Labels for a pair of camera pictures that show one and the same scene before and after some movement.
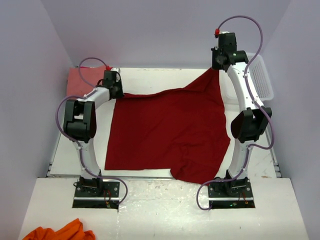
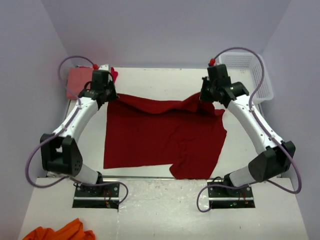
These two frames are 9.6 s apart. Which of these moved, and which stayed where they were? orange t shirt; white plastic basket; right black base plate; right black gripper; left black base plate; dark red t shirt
Moved: dark red t shirt; right black gripper
Stayed: left black base plate; orange t shirt; white plastic basket; right black base plate
